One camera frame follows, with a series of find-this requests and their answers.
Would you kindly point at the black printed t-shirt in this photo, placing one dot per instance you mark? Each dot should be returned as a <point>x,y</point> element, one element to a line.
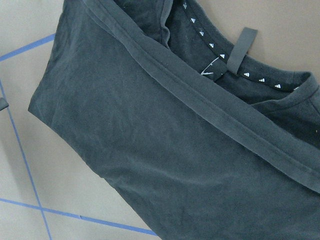
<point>142,91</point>

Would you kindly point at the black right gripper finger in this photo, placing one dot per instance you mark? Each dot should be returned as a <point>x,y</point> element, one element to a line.
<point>3,103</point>

